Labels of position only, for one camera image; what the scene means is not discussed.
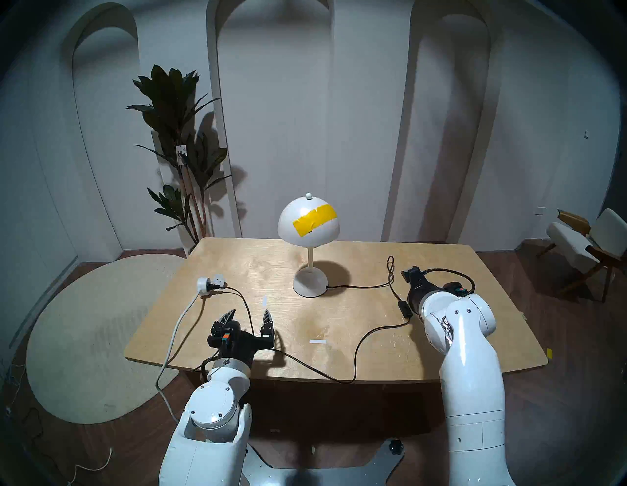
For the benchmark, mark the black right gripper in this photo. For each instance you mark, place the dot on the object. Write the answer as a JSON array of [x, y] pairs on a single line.
[[416, 280]]

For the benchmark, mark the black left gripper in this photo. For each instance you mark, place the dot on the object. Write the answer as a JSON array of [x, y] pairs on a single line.
[[237, 345]]

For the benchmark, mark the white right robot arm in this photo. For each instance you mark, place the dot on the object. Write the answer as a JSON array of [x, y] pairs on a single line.
[[470, 392]]

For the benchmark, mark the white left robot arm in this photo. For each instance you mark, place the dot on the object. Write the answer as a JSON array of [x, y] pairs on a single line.
[[215, 411]]

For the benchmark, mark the white mushroom table lamp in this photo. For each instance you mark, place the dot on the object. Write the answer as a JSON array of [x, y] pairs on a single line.
[[289, 220]]

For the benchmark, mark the white round socket disc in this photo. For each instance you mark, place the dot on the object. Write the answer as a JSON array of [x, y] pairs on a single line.
[[219, 279]]

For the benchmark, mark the white round power socket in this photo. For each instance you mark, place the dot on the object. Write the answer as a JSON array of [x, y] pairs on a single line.
[[202, 285]]

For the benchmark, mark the yellow tape patch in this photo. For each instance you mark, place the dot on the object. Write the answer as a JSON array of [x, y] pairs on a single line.
[[313, 220]]

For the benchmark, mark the wooden white cushioned chair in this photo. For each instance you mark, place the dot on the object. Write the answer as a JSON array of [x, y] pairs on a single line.
[[568, 240]]

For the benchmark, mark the beige round rug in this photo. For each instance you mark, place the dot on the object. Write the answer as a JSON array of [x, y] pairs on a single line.
[[88, 333]]

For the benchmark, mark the white plant tag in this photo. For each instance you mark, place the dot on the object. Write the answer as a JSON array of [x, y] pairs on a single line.
[[180, 154]]

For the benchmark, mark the tall green potted plant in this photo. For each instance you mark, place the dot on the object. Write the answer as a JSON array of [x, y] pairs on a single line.
[[169, 98]]

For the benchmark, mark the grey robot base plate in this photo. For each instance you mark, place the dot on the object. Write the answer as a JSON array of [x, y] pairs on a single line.
[[343, 473]]

